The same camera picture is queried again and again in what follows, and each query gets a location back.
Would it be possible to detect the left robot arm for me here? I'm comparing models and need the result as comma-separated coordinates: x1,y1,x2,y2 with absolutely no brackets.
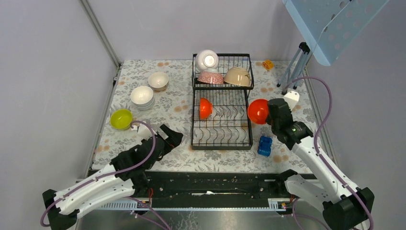
40,121,183,230

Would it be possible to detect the white bowl top tier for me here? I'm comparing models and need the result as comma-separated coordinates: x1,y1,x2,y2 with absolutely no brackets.
195,49,219,71

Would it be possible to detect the blue toy truck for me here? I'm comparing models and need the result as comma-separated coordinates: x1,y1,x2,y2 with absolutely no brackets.
257,136,273,157

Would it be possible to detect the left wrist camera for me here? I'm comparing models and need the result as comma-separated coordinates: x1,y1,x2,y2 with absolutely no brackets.
130,123,157,140

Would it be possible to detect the light blue folding stool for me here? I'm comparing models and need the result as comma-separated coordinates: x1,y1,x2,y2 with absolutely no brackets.
276,0,390,101

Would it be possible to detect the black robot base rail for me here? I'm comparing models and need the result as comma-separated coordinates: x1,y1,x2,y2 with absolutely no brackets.
133,172,295,209

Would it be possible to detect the beige bowl top tier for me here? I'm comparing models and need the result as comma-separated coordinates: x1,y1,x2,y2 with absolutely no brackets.
224,67,251,87

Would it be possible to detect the pink patterned bowl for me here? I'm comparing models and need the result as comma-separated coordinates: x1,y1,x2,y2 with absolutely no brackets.
197,69,224,84

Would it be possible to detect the cream floral bowl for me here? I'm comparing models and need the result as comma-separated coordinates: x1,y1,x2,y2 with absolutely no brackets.
148,72,169,92

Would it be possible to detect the orange bowl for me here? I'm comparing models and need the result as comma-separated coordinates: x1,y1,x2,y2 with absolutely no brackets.
199,98,213,120
248,99,269,125

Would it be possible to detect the white ribbed bowl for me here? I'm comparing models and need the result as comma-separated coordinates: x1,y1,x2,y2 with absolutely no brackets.
130,86,155,104
133,98,155,111

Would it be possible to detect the floral table mat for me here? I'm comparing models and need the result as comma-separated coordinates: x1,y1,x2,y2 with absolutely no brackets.
110,57,311,174

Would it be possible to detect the lime green bowl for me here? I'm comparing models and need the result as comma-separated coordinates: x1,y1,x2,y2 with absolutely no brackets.
110,109,133,130

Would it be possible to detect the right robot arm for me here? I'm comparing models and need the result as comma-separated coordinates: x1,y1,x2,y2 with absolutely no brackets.
266,98,374,230

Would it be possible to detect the black wire dish rack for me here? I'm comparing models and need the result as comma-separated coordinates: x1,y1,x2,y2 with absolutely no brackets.
191,53,254,150

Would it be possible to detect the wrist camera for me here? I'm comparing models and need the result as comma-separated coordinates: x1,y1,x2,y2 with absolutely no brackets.
283,91,300,110
130,123,157,140

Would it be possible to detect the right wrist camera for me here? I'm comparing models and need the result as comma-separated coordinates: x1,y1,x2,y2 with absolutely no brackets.
283,91,300,110

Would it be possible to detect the orange toy block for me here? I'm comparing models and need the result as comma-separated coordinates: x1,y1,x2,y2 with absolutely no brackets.
262,60,274,71

